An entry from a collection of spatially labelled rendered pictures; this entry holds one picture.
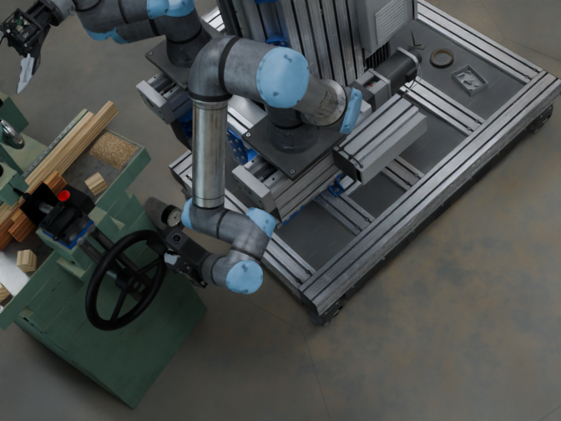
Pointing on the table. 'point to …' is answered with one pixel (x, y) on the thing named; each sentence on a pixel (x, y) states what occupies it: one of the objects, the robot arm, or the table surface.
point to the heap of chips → (113, 150)
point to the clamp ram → (39, 204)
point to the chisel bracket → (12, 178)
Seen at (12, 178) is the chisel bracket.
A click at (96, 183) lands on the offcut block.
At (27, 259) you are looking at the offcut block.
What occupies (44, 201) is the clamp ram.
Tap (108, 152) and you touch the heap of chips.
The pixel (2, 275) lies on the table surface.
